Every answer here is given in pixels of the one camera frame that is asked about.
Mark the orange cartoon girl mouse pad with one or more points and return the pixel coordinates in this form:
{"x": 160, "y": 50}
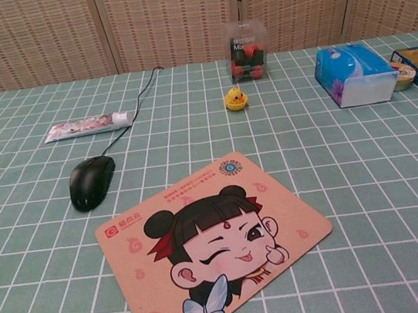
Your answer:
{"x": 213, "y": 241}

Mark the yellow duck toy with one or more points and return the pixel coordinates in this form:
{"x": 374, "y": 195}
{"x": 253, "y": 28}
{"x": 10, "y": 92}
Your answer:
{"x": 235, "y": 100}

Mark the clear box with red-black items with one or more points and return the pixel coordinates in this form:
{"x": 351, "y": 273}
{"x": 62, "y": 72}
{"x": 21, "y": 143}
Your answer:
{"x": 247, "y": 57}

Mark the pink white toothpaste tube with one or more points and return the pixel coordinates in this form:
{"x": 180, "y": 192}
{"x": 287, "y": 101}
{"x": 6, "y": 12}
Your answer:
{"x": 80, "y": 128}

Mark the green white checked tablecloth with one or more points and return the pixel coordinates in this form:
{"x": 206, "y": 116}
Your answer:
{"x": 353, "y": 183}

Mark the blue tissue pack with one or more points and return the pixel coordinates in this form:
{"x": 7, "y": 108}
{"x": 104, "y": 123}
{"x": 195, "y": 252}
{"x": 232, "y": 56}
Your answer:
{"x": 352, "y": 70}

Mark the small round tin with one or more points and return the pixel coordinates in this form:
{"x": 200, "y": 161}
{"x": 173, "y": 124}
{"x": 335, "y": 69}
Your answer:
{"x": 404, "y": 76}

